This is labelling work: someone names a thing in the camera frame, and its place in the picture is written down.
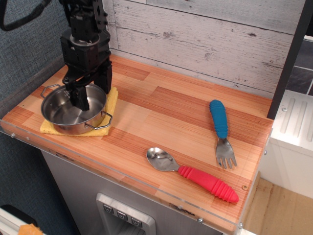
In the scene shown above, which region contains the blue handled fork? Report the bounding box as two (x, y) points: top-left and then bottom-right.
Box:
(209, 99), (237, 169)

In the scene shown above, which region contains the orange and black object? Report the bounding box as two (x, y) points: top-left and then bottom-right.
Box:
(0, 205), (44, 235)

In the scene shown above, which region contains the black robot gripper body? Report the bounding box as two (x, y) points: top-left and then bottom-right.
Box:
(61, 30), (111, 90)

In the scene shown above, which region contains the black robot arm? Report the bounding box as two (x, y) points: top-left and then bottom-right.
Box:
(61, 0), (112, 111)

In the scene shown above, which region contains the dark right shelf post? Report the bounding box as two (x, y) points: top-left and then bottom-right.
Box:
(267, 0), (313, 120)

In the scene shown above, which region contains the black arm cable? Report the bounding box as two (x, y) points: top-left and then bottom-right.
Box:
(0, 0), (51, 31)

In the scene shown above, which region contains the red handled spoon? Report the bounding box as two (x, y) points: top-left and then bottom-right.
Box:
(146, 147), (239, 203)

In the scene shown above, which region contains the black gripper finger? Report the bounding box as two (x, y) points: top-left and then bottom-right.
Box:
(69, 85), (89, 111)
(94, 62), (112, 94)

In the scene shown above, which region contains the yellow folded cloth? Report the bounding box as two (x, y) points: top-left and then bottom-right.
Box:
(40, 86), (119, 137)

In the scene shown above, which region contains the stainless steel pot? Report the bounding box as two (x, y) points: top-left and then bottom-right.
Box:
(40, 82), (113, 136)

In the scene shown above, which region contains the grey toy dispenser panel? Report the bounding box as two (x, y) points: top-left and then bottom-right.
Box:
(96, 193), (157, 235)

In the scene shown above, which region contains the white toy sink unit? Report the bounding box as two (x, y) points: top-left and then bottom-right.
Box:
(259, 36), (313, 198)

